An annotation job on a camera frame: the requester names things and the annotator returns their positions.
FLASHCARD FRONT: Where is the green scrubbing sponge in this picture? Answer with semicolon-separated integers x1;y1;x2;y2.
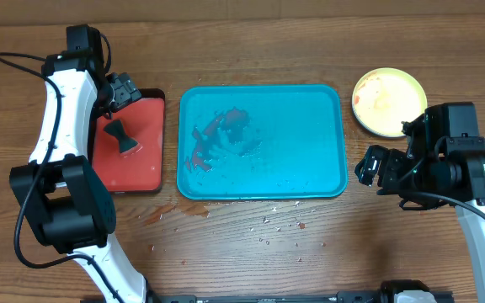
103;120;138;154

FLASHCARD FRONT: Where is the yellow-green plate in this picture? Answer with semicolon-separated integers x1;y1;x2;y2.
351;67;428;138

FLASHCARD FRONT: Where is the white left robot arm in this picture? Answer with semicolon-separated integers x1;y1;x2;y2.
9;51;160;302

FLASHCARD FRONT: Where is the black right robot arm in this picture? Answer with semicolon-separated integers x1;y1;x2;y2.
354;145;485;302

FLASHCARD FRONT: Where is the black tray with red water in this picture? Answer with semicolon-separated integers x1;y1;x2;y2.
92;88;165;193

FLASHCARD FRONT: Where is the blue plastic tray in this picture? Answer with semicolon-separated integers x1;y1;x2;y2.
177;84;349;200

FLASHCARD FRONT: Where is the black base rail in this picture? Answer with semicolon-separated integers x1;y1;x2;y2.
80;279;455;303

